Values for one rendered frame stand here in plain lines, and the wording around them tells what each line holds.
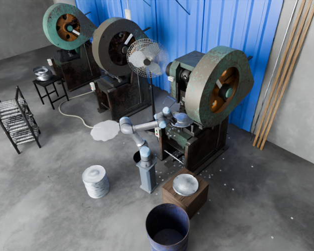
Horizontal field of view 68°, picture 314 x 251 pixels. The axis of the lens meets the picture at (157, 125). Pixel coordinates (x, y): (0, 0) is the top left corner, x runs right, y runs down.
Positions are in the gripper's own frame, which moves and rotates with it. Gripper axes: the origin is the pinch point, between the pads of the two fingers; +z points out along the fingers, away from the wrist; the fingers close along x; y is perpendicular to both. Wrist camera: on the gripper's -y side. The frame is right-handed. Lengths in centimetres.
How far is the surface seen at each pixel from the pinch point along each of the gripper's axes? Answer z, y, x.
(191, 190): 23, 57, -50
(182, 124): 4.3, 6.8, 6.5
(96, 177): 3, -43, -108
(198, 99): -62, 44, 13
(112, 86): 21, -158, 13
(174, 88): -28.7, -12.6, 29.9
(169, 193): 19, 41, -68
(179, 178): 25, 37, -46
